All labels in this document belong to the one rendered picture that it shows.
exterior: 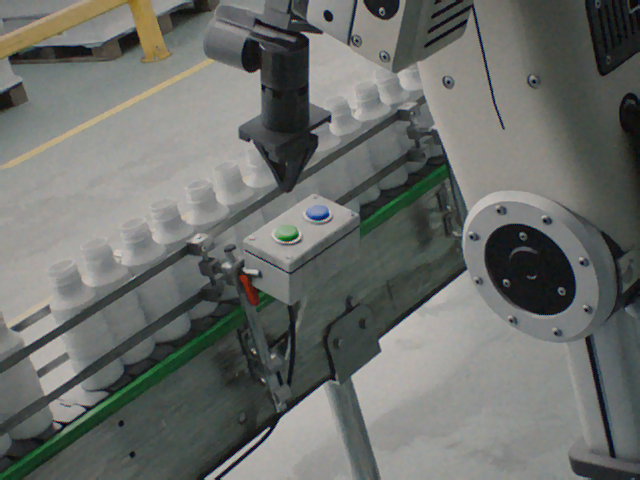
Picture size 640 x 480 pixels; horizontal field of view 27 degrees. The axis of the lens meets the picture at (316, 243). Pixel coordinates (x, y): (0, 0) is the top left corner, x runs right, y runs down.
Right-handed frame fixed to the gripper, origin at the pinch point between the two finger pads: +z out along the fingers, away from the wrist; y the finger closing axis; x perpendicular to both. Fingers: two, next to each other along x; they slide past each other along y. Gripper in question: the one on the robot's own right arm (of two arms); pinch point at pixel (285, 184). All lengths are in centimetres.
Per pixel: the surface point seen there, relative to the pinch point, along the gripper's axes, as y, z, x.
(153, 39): -373, 272, -433
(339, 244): -5.6, 10.2, 4.1
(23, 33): -293, 241, -446
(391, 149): -36.7, 16.8, -11.3
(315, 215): -4.9, 6.8, 0.6
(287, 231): 0.2, 6.7, 0.4
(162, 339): 12.6, 22.4, -10.6
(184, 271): 5.9, 16.2, -12.8
